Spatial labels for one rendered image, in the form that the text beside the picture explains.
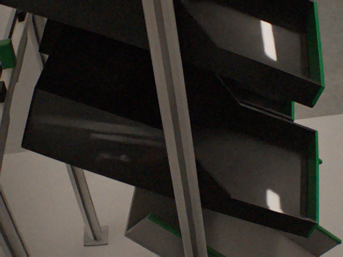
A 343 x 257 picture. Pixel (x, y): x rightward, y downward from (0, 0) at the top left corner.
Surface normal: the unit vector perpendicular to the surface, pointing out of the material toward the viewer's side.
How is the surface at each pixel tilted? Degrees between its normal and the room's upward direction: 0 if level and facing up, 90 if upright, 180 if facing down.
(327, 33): 0
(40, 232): 0
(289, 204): 25
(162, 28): 90
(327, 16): 0
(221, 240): 45
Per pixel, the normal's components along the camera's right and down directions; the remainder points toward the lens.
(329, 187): -0.12, -0.75
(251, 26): 0.31, -0.68
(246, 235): 0.61, -0.54
